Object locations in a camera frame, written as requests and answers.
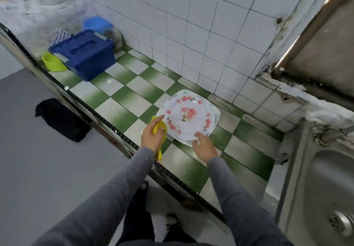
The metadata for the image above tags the person's right hand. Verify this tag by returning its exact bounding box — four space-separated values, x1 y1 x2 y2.
192 132 220 164

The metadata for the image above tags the person's left hand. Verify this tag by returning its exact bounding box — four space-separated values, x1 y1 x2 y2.
140 116 167 154

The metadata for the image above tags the rose plate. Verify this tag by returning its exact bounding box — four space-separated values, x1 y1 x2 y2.
163 93 215 141

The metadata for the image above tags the person's right forearm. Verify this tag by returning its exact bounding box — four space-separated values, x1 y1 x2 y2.
206 156 294 246

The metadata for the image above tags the person's black shoe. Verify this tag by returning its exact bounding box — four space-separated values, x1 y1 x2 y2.
163 212 200 245
116 181 156 246

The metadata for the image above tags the glass jar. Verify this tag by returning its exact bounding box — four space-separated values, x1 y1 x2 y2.
105 27 125 53

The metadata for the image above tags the blue plastic box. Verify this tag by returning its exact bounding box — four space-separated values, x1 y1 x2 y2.
48 30 117 82

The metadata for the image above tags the stainless steel sink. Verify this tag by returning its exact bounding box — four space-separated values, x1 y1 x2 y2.
277 118 354 246

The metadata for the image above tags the lime green plastic bowl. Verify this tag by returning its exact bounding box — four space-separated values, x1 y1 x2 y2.
41 52 68 72

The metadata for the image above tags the blue plastic bowl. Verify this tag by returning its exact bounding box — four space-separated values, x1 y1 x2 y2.
83 15 115 35

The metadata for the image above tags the metal faucet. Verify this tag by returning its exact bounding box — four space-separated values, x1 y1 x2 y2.
314 126 354 147

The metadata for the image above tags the blue white checked cloth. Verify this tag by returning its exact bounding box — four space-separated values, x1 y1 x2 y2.
50 29 74 46

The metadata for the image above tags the clear plastic bag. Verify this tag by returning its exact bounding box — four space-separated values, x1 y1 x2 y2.
0 0 97 58

